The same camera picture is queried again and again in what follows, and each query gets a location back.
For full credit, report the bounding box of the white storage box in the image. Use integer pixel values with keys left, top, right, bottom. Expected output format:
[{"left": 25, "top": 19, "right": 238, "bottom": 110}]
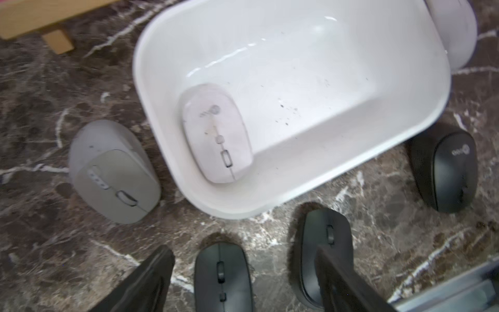
[{"left": 133, "top": 1, "right": 451, "bottom": 219}]

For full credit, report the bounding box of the grey computer mouse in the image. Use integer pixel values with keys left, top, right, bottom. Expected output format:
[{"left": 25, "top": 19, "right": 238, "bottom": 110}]
[{"left": 68, "top": 120, "right": 161, "bottom": 224}]

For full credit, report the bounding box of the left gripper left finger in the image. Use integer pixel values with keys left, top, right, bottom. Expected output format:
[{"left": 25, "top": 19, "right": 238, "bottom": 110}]
[{"left": 91, "top": 244, "right": 175, "bottom": 311}]

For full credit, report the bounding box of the black mouse with logo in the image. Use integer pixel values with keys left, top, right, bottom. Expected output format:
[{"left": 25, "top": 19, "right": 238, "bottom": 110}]
[{"left": 408, "top": 122, "right": 478, "bottom": 214}]

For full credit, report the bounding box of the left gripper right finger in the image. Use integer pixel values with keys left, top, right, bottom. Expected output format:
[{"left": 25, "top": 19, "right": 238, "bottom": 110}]
[{"left": 314, "top": 246, "right": 396, "bottom": 312}]

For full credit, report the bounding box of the black mouse rounded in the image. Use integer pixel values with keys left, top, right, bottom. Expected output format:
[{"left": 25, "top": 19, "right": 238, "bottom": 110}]
[{"left": 291, "top": 208, "right": 353, "bottom": 310}]

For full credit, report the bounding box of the black slim mouse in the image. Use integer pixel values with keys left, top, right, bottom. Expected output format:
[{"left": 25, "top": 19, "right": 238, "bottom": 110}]
[{"left": 194, "top": 243, "right": 254, "bottom": 312}]

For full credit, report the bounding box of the wooden whiteboard stand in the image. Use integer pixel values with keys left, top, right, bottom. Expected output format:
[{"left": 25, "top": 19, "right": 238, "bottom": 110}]
[{"left": 1, "top": 0, "right": 114, "bottom": 55}]

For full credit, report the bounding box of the white computer mouse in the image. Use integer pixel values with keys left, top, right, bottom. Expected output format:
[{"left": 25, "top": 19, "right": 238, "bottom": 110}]
[{"left": 426, "top": 0, "right": 478, "bottom": 71}]

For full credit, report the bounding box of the small white mouse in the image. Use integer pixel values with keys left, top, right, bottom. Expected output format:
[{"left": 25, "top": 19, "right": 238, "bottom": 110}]
[{"left": 180, "top": 84, "right": 253, "bottom": 184}]

